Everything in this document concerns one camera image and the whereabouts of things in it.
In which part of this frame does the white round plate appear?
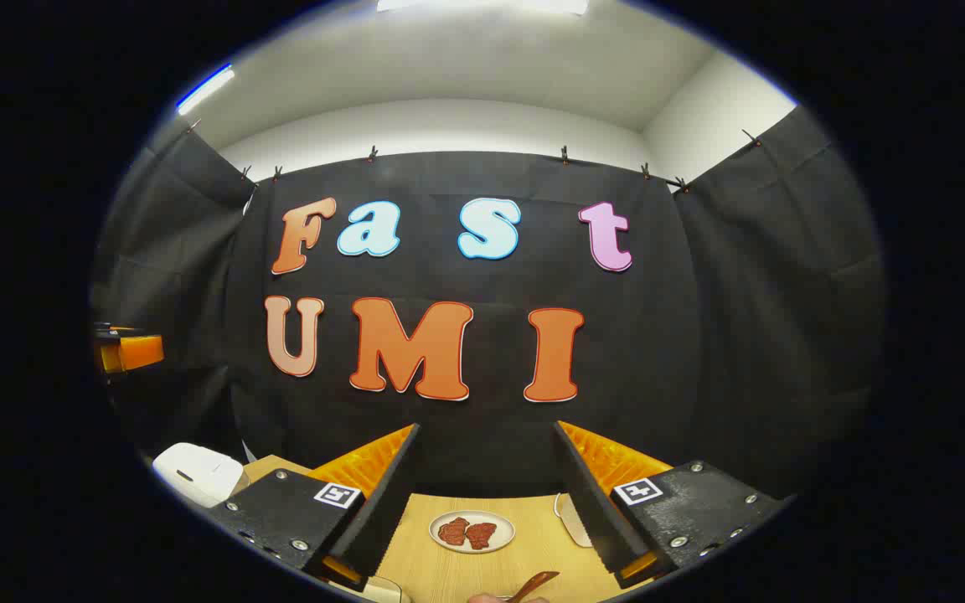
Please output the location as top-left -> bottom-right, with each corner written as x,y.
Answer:
429,510 -> 517,554

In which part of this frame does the white toaster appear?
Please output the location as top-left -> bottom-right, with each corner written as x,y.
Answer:
553,492 -> 594,549

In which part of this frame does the clear rice container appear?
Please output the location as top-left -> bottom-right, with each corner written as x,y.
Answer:
340,575 -> 413,603

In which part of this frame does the brown wooden spoon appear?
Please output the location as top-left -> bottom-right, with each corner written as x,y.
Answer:
506,571 -> 560,603

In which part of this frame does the black backdrop cloth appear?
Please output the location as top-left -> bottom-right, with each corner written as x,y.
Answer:
90,105 -> 885,503

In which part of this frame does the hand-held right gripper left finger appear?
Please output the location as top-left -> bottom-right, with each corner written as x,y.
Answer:
208,423 -> 422,591

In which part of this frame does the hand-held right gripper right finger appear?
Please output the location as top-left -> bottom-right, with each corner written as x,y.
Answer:
554,420 -> 789,589

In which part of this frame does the row of black cloth clips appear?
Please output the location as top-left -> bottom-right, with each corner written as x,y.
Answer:
188,117 -> 764,195

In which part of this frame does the white rice cooker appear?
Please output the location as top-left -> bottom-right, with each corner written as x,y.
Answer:
152,442 -> 245,509

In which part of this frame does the ceiling light panel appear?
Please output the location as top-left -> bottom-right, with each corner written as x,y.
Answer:
177,65 -> 236,116
378,0 -> 589,14

